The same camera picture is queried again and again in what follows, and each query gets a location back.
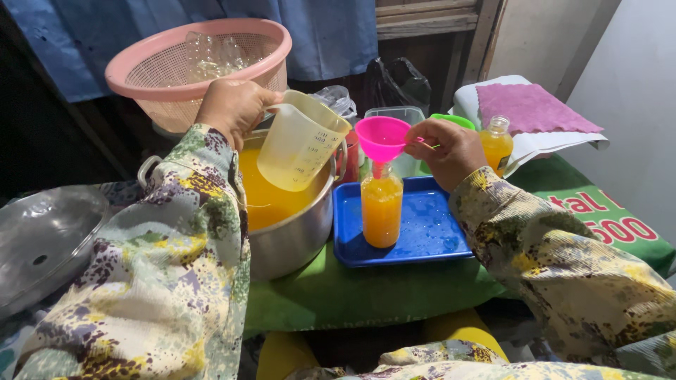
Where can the person's left hand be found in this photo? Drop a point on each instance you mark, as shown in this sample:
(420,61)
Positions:
(232,108)

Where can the person's right hand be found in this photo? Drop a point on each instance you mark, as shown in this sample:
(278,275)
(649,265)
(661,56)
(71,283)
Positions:
(451,150)

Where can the pink plastic funnel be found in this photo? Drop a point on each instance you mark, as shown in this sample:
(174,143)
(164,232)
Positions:
(381,140)

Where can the clear plastic measuring jug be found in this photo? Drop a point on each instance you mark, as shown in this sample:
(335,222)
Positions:
(301,153)

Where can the green plastic funnel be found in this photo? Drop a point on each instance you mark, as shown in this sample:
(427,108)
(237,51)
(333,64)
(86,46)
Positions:
(454,120)

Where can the juice bottle without cap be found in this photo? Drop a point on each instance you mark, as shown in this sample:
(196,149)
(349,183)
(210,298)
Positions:
(381,211)
(496,148)

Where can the heap of empty clear bottles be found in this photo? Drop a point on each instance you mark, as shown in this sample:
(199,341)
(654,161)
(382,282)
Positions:
(214,58)

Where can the clear plastic container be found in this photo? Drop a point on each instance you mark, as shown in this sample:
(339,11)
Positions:
(395,113)

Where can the blue plastic tray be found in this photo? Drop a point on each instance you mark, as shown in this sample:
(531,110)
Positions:
(430,227)

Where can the pink plastic colander basket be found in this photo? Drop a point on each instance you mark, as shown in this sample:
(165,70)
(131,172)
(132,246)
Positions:
(158,79)

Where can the black plastic bag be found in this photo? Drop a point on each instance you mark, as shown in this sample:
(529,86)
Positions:
(399,82)

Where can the pink cloth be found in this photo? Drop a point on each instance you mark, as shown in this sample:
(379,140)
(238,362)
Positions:
(528,108)

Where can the red plastic cup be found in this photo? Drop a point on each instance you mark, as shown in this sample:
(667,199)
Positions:
(351,155)

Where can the clear plastic bag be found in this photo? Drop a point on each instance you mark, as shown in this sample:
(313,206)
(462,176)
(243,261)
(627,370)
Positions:
(335,99)

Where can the blue curtain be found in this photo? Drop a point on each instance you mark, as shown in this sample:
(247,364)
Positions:
(327,37)

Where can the steel pot of orange juice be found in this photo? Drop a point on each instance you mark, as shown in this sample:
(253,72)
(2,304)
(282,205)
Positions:
(288,248)

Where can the green printed table cover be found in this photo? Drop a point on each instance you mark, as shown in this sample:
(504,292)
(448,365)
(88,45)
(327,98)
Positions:
(369,295)

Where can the glass pot lid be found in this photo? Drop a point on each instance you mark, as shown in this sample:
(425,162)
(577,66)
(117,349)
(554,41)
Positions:
(47,243)

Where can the person's yellow trousers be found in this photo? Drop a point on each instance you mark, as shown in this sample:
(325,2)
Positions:
(285,356)

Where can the wooden frame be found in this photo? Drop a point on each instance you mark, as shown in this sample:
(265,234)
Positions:
(428,21)

